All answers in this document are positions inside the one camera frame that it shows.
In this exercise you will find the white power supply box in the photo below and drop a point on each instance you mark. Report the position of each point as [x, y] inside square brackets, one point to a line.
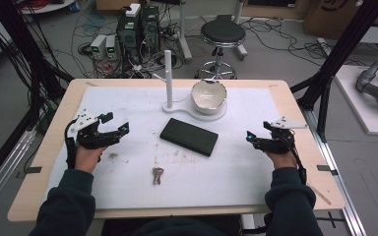
[97, 46]
[111, 46]

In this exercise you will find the person's left hand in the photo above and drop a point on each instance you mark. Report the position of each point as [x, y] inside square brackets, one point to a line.
[87, 159]

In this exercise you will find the white jagged-rim bowl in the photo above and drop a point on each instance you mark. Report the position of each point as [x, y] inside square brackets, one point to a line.
[208, 97]

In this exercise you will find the bunch of keys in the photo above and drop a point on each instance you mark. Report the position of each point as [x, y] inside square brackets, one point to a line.
[157, 175]

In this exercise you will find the white stand with post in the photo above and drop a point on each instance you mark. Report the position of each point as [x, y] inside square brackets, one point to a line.
[168, 72]

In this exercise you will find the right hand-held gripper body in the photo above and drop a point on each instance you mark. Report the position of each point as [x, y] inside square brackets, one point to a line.
[279, 142]

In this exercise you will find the thin wooden stick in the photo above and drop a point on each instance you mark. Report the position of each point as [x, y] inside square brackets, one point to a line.
[320, 195]

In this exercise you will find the black flat case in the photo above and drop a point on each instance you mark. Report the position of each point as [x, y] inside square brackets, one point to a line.
[189, 136]

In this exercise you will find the person's right hand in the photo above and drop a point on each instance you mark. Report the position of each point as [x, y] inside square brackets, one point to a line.
[282, 160]

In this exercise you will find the aluminium rail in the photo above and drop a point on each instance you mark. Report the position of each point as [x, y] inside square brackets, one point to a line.
[0, 177]
[344, 196]

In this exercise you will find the white table mat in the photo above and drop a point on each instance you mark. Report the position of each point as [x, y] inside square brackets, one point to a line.
[128, 187]

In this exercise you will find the white stand leg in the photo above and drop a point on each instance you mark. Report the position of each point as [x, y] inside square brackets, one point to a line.
[183, 39]
[241, 32]

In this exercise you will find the black round stool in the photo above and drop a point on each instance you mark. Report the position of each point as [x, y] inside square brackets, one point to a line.
[223, 32]

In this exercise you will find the round white table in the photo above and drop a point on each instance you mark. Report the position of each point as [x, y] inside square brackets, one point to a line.
[46, 6]

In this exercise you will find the white floor board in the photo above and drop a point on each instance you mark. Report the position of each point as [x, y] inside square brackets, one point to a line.
[354, 105]

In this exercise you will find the white power adapter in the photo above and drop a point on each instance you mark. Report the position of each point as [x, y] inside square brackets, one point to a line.
[133, 10]

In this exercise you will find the black computer tower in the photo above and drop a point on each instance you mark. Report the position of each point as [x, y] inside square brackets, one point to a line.
[128, 37]
[151, 29]

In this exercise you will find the brown cardboard box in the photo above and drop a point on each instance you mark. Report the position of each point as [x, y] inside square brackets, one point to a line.
[334, 14]

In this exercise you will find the black metal frame post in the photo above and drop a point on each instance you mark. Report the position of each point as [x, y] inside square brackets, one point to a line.
[338, 55]
[23, 49]

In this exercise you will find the black tape piece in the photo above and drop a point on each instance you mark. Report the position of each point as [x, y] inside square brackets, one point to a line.
[325, 168]
[32, 169]

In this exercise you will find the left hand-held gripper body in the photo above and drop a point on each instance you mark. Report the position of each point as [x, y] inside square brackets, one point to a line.
[92, 137]

